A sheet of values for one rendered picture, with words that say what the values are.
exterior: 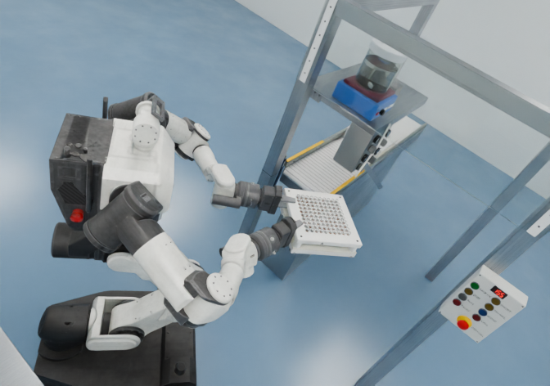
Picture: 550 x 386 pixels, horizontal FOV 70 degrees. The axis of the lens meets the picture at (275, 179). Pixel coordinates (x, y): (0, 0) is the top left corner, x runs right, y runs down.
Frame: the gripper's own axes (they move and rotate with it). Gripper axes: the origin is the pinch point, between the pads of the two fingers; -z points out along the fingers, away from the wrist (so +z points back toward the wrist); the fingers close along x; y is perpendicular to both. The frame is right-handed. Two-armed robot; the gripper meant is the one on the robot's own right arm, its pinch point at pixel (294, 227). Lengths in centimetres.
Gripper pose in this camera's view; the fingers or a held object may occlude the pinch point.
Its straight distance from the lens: 134.6
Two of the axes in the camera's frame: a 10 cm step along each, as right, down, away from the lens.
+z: -7.1, 2.7, -6.4
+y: 6.4, 6.3, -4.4
